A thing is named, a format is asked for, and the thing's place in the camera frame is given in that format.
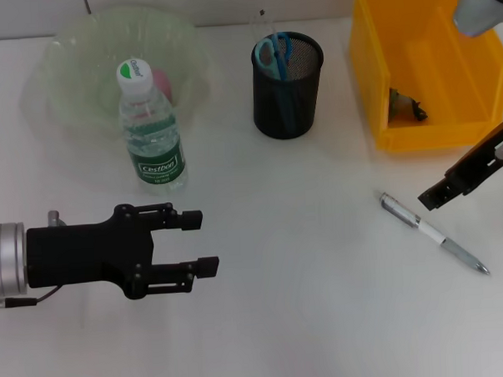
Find clear plastic ruler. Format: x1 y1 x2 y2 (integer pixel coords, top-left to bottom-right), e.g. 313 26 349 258
249 6 281 81

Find black mesh pen holder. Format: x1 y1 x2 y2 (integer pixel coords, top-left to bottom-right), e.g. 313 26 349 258
249 29 328 142

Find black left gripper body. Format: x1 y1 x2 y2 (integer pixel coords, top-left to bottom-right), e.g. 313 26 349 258
24 203 158 306

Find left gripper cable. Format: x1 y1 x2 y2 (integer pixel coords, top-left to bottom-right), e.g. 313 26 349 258
0 284 63 312

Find yellow plastic storage bin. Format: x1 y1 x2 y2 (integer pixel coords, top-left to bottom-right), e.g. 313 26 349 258
346 0 503 155

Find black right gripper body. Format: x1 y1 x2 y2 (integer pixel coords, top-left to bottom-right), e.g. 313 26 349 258
473 117 503 175

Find blue plastic scissors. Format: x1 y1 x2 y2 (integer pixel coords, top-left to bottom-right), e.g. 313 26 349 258
254 32 297 133

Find translucent green fruit bowl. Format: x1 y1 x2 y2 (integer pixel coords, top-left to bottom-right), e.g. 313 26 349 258
16 2 215 145

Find green label water bottle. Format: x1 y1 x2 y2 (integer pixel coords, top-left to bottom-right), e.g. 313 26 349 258
115 56 190 198

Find white grey ballpoint pen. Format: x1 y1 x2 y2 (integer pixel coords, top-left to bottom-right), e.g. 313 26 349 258
375 185 491 280

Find pink peach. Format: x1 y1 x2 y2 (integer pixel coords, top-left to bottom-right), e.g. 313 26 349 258
152 68 174 105

